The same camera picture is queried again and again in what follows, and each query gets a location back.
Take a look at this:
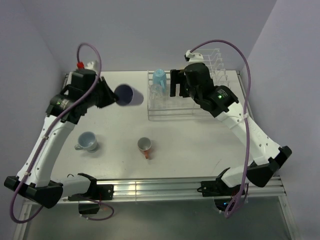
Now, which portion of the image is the light blue faceted mug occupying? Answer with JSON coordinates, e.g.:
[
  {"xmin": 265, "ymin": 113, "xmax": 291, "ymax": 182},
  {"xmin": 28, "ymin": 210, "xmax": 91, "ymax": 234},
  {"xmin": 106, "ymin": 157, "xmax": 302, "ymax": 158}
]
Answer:
[{"xmin": 152, "ymin": 69, "xmax": 167, "ymax": 88}]

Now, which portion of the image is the purple tumbler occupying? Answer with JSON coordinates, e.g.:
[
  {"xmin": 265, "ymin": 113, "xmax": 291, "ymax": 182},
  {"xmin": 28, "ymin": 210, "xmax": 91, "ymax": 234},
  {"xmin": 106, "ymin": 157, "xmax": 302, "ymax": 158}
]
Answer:
[{"xmin": 114, "ymin": 84, "xmax": 144, "ymax": 107}]

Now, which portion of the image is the clear glass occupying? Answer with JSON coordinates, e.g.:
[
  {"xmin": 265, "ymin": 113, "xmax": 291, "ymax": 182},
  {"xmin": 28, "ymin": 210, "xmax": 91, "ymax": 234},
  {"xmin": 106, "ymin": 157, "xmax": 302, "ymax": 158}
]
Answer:
[
  {"xmin": 159, "ymin": 97, "xmax": 173, "ymax": 109},
  {"xmin": 149, "ymin": 84, "xmax": 165, "ymax": 100}
]

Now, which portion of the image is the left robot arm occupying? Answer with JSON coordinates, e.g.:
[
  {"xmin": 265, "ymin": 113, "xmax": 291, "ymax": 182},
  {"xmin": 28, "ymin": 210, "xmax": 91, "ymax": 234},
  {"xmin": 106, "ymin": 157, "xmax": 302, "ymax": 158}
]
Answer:
[{"xmin": 4, "ymin": 69, "xmax": 118, "ymax": 209}]

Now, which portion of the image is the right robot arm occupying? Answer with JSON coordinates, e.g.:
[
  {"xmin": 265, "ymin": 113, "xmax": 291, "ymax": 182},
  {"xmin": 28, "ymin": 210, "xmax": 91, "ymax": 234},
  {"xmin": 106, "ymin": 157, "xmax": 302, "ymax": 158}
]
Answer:
[{"xmin": 170, "ymin": 62, "xmax": 292, "ymax": 197}]

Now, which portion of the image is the clear acrylic plate holder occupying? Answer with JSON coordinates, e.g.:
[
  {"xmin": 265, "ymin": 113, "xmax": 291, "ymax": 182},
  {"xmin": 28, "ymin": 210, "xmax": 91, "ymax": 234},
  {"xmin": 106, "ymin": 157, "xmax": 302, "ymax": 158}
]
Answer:
[{"xmin": 199, "ymin": 48, "xmax": 230, "ymax": 87}]

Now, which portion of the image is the pale blue teacup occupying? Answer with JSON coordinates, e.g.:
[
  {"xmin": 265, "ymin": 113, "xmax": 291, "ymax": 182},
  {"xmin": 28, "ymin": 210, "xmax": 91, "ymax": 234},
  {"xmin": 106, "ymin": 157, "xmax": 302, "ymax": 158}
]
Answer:
[{"xmin": 74, "ymin": 131, "xmax": 98, "ymax": 153}]

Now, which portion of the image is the orange espresso cup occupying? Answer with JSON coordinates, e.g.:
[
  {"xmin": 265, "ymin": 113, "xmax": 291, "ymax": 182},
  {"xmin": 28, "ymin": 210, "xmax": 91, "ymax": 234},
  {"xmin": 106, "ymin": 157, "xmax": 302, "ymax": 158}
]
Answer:
[{"xmin": 137, "ymin": 137, "xmax": 152, "ymax": 160}]

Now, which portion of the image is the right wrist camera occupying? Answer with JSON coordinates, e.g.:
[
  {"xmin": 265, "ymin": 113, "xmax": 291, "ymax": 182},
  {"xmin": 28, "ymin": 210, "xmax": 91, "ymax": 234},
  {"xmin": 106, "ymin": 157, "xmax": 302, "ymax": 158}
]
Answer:
[{"xmin": 184, "ymin": 50, "xmax": 204, "ymax": 64}]

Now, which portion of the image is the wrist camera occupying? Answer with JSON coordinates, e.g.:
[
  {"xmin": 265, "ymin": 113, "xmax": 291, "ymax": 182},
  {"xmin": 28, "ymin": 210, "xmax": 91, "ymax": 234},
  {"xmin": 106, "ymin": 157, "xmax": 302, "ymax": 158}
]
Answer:
[
  {"xmin": 184, "ymin": 50, "xmax": 204, "ymax": 64},
  {"xmin": 76, "ymin": 60, "xmax": 100, "ymax": 73}
]

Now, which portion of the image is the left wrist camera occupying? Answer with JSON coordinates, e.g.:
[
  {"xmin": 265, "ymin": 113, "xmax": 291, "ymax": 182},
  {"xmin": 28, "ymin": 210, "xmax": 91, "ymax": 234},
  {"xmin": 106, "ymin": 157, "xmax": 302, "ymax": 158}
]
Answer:
[{"xmin": 76, "ymin": 60, "xmax": 100, "ymax": 73}]

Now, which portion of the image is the white wire dish rack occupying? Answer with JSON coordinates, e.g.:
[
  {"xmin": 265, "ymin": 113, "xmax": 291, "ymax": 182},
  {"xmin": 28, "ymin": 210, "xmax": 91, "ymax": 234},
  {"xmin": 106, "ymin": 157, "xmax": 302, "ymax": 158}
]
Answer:
[{"xmin": 147, "ymin": 70, "xmax": 212, "ymax": 121}]

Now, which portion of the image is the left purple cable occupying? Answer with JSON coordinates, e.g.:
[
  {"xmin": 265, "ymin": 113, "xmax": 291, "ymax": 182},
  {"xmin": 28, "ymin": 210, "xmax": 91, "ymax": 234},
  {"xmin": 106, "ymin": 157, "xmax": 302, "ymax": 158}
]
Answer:
[{"xmin": 9, "ymin": 42, "xmax": 115, "ymax": 224}]

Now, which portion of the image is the purple cable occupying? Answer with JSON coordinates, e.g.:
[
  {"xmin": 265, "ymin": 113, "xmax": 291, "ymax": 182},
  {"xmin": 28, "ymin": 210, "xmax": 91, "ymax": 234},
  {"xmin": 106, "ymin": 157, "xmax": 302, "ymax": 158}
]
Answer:
[
  {"xmin": 9, "ymin": 42, "xmax": 115, "ymax": 224},
  {"xmin": 189, "ymin": 39, "xmax": 252, "ymax": 219}
]

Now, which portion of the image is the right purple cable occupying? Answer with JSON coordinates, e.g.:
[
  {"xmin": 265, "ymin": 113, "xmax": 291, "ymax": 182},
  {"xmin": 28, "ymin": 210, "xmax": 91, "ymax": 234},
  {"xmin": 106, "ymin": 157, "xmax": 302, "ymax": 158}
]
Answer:
[{"xmin": 189, "ymin": 39, "xmax": 252, "ymax": 219}]

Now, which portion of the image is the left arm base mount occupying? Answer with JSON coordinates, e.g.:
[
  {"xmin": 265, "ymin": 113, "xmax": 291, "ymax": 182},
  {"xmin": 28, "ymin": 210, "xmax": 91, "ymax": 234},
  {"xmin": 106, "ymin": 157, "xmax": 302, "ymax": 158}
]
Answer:
[{"xmin": 67, "ymin": 184, "xmax": 115, "ymax": 219}]

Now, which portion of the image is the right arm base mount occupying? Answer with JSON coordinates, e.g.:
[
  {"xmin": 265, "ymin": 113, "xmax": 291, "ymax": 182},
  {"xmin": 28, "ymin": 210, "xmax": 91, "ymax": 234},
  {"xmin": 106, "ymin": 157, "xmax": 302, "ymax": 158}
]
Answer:
[{"xmin": 197, "ymin": 180, "xmax": 241, "ymax": 212}]

